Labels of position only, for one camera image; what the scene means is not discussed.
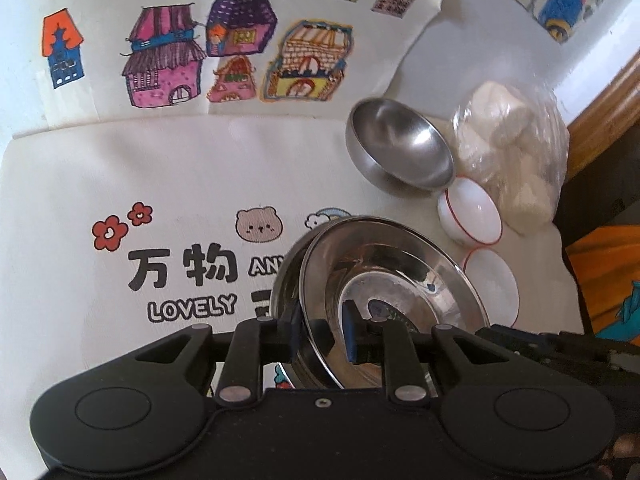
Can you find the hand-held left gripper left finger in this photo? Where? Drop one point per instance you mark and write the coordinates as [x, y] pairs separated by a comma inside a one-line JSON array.
[[296, 327]]

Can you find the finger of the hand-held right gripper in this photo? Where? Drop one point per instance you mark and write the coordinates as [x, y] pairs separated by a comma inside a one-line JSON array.
[[515, 340]]

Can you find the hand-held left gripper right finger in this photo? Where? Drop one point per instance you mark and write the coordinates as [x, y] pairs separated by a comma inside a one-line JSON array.
[[350, 332]]

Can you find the white bowl with red rim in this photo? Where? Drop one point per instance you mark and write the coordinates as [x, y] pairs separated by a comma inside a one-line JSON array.
[[492, 285], [472, 210]]

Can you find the steel plate with blue sticker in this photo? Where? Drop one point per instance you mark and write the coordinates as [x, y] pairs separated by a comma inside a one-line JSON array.
[[400, 265]]

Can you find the steel bowl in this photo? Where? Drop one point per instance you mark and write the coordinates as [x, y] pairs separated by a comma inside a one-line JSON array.
[[400, 140]]

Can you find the orange cloth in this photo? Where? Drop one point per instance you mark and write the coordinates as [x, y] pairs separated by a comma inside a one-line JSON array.
[[607, 270]]

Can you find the plastic bag of white rolls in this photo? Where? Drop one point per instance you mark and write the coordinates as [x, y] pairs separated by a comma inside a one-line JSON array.
[[505, 150]]

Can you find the wooden furniture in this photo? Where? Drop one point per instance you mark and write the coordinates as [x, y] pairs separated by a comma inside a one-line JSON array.
[[607, 110]]

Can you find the white cloth with bear print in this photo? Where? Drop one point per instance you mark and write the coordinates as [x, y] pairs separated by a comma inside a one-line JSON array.
[[100, 170]]

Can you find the cloth with house drawings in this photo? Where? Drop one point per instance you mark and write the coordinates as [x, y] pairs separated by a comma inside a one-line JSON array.
[[150, 35]]

